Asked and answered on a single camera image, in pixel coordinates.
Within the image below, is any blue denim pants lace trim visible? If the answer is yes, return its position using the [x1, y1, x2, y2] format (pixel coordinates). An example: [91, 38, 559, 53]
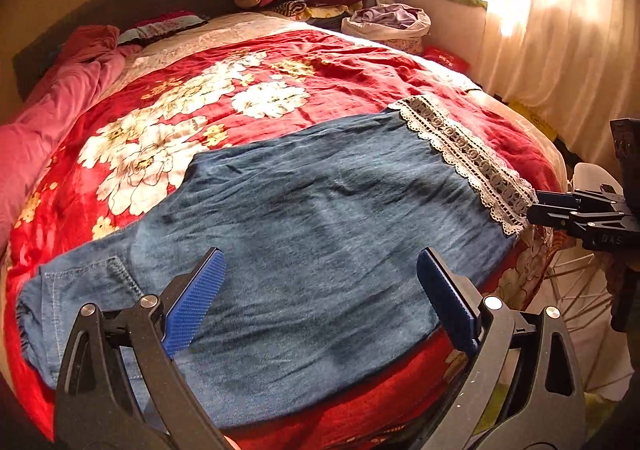
[16, 96, 535, 428]

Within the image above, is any cream curtain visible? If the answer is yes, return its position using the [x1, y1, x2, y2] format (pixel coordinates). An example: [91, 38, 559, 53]
[344, 0, 640, 171]

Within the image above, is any red floral bed blanket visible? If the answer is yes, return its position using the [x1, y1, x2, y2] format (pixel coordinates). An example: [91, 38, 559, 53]
[1, 31, 566, 449]

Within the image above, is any bag of purple clothes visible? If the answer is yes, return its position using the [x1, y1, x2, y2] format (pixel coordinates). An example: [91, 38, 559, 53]
[341, 2, 431, 54]

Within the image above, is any pink duvet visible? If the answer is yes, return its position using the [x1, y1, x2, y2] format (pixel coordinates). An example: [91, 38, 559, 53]
[1, 25, 141, 245]

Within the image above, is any patterned pillow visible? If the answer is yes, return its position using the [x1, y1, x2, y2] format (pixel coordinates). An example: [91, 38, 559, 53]
[117, 10, 206, 46]

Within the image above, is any dark grey headboard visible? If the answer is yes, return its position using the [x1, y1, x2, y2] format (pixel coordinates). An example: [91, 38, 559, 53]
[12, 0, 236, 99]

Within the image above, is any white wire basket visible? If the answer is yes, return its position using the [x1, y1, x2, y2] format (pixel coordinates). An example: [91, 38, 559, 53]
[541, 162, 632, 400]

